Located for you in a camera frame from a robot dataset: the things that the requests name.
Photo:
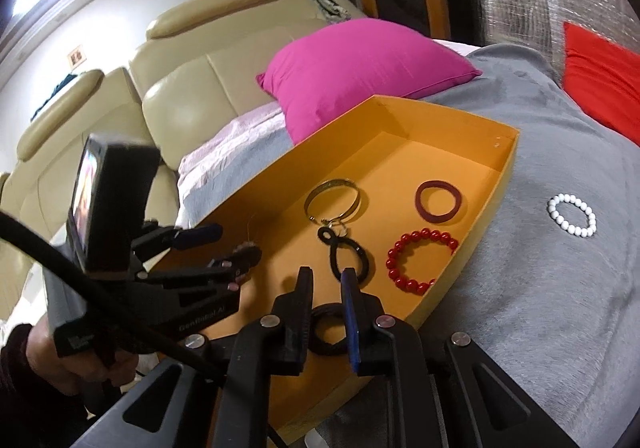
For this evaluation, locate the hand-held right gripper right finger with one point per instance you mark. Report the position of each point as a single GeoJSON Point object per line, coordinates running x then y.
{"type": "Point", "coordinates": [352, 328]}

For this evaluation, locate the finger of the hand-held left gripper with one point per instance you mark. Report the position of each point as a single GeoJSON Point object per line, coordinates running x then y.
{"type": "Point", "coordinates": [220, 273]}
{"type": "Point", "coordinates": [200, 234]}

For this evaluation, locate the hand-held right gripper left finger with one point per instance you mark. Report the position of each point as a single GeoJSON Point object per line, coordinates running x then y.
{"type": "Point", "coordinates": [297, 328]}

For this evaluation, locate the shiny metal bangle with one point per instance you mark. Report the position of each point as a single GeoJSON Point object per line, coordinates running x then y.
{"type": "Point", "coordinates": [334, 183]}

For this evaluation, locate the orange cardboard box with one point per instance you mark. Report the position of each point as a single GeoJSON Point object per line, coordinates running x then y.
{"type": "Point", "coordinates": [400, 152]}

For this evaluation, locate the person's left forearm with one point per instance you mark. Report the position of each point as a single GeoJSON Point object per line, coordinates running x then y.
{"type": "Point", "coordinates": [20, 403]}

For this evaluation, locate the person's left hand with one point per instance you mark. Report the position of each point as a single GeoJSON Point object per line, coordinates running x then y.
{"type": "Point", "coordinates": [75, 370]}

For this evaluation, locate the pale bed sheet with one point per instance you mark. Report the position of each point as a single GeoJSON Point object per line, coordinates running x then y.
{"type": "Point", "coordinates": [225, 152]}

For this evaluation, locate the teal cloth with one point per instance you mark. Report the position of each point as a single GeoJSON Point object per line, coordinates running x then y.
{"type": "Point", "coordinates": [65, 85]}

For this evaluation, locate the beige leather sofa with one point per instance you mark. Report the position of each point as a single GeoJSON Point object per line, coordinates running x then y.
{"type": "Point", "coordinates": [200, 77]}

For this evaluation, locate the grey blanket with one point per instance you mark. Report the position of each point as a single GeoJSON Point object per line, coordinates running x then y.
{"type": "Point", "coordinates": [550, 303]}

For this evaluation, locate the pink pillow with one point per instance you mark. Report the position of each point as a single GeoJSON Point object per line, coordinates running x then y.
{"type": "Point", "coordinates": [360, 72]}

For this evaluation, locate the striped cloth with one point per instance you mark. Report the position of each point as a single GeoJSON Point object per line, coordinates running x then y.
{"type": "Point", "coordinates": [327, 2]}

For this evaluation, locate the red pillow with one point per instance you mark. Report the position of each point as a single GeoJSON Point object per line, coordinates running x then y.
{"type": "Point", "coordinates": [605, 82]}

